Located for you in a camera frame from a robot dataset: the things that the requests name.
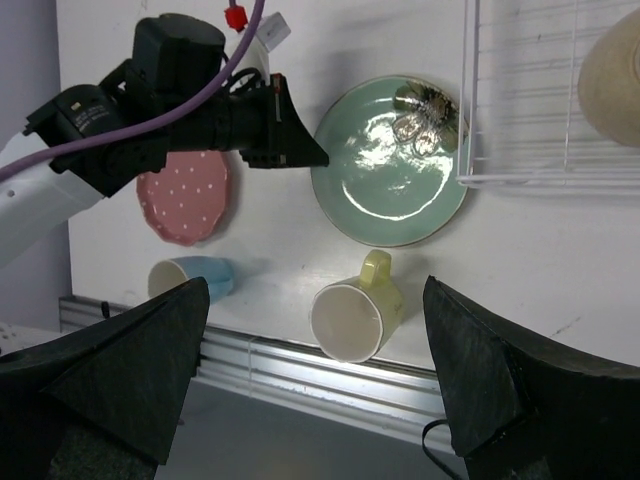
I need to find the pink polka dot plate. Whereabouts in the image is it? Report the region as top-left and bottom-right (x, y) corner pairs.
(136, 150), (232, 247)

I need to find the white wire dish rack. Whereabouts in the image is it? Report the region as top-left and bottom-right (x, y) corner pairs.
(457, 1), (639, 193)

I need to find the blue mug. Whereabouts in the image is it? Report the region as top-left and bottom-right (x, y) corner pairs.
(147, 255), (236, 305)

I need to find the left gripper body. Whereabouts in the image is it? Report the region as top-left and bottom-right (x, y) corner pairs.
(167, 74), (280, 168)

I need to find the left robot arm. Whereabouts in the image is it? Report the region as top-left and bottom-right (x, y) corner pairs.
(1, 13), (329, 263)

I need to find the green floral plate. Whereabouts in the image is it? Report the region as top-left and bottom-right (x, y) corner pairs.
(311, 75), (468, 248)

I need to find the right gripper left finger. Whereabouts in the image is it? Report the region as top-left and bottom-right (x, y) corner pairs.
(1, 278), (209, 466)

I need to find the aluminium rail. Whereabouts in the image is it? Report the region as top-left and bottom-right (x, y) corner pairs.
(58, 294), (451, 451)

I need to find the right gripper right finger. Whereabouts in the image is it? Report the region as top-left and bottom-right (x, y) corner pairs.
(423, 277), (639, 456)

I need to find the beige bowl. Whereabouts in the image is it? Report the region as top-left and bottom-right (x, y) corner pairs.
(577, 10), (639, 148)

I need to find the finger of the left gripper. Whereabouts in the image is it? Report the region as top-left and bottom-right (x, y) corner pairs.
(270, 73), (329, 168)

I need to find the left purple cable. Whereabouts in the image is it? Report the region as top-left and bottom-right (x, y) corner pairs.
(0, 0), (266, 182)

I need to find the yellow mug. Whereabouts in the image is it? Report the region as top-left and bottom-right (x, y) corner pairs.
(309, 250), (405, 363)

